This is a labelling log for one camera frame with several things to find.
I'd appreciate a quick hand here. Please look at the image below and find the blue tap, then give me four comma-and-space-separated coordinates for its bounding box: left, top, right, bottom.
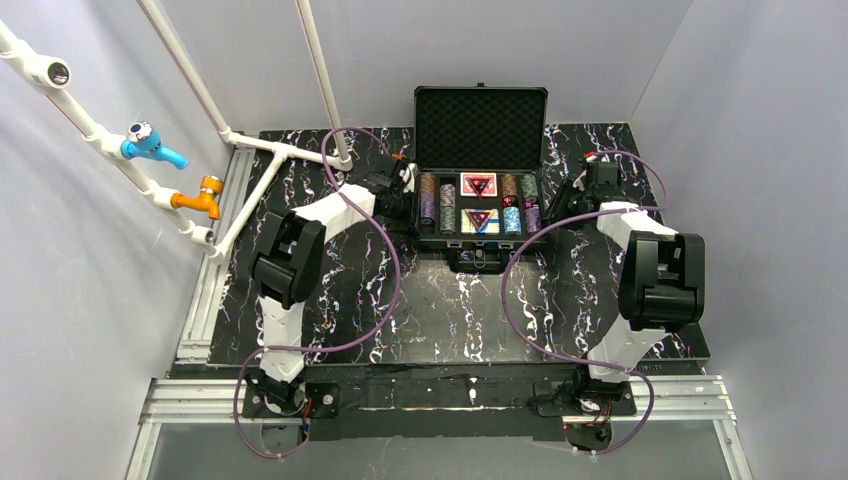
120, 121, 188, 170

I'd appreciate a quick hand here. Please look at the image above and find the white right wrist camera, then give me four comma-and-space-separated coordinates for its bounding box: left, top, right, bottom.
572, 152, 596, 191

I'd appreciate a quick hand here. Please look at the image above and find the green chip stack in case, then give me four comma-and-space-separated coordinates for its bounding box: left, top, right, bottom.
520, 174, 539, 203

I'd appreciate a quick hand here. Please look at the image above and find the light blue chip stack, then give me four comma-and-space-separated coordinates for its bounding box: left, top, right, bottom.
503, 206, 522, 235

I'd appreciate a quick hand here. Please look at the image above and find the brown chip stack in case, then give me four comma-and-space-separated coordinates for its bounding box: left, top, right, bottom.
500, 174, 518, 200

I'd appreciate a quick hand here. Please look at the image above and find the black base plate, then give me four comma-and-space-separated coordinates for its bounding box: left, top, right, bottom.
239, 362, 637, 441

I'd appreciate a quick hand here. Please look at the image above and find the orange tap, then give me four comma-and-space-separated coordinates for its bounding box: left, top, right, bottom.
170, 176, 224, 221

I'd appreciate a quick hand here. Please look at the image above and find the grey pink chip stack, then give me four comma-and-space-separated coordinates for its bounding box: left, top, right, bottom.
439, 184, 456, 208

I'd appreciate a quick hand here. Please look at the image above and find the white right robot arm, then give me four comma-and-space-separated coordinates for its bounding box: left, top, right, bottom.
545, 152, 705, 400

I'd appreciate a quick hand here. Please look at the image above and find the dark green chip stack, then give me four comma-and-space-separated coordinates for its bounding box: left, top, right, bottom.
439, 205, 457, 235

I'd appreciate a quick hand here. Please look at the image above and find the red card deck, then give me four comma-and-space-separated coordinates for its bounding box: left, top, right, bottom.
460, 172, 498, 198

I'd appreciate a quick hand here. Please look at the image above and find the aluminium rail frame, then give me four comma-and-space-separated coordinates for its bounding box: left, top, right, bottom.
123, 146, 755, 480

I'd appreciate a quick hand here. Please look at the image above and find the black poker case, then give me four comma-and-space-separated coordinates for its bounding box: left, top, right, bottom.
413, 84, 548, 274

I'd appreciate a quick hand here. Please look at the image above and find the purple chip stack in case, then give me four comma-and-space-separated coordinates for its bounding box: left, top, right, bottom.
524, 205, 542, 236

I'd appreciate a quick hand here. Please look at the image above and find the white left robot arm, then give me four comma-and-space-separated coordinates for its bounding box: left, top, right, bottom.
240, 155, 415, 414

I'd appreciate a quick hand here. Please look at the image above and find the white pvc pipe frame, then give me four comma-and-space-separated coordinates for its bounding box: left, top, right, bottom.
1, 1, 353, 264

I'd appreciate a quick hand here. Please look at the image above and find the blue card deck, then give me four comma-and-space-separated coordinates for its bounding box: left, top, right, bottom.
460, 208, 501, 236

